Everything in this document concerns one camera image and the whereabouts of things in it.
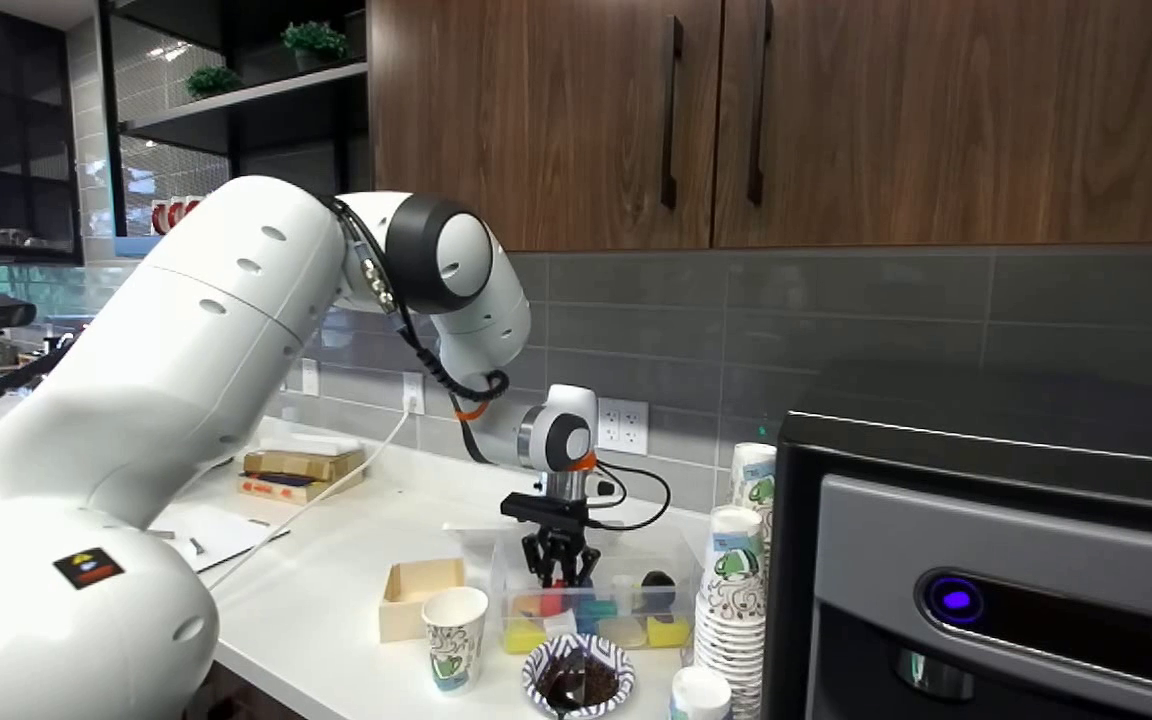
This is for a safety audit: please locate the printed paper cup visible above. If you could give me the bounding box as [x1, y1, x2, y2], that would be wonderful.
[417, 586, 491, 698]

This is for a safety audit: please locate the row of red white cups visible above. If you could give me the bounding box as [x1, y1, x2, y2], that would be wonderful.
[143, 193, 209, 242]

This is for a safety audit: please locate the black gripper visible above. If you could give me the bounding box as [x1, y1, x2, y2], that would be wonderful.
[516, 513, 595, 594]

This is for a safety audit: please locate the black framed glass cabinet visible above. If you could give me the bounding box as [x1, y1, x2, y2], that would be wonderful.
[0, 0, 89, 267]

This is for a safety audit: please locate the small upturned paper cup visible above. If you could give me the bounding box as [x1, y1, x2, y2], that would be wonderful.
[667, 664, 737, 720]

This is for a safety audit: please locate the white paper sheet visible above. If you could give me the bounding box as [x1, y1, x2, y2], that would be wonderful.
[148, 499, 294, 578]

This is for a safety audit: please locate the foil dish with dark food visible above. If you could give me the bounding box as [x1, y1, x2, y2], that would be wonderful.
[516, 634, 640, 720]

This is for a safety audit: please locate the black cabinet door handle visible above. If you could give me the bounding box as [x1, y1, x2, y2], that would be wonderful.
[658, 12, 690, 216]
[745, 0, 780, 214]

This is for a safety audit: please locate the clear plastic storage container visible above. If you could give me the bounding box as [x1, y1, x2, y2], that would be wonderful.
[488, 532, 708, 660]

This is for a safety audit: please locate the black and silver coffee machine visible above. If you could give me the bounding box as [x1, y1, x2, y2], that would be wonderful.
[759, 355, 1152, 720]

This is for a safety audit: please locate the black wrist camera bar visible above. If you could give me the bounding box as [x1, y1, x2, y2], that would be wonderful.
[497, 487, 595, 523]

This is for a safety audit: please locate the wooden cabinet door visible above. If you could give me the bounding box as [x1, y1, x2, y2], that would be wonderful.
[370, 0, 725, 257]
[714, 0, 1152, 253]

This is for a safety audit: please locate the thin white cable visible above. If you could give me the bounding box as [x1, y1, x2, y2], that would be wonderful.
[197, 398, 419, 582]

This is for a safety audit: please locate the green potted plant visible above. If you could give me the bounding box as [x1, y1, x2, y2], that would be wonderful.
[276, 16, 359, 71]

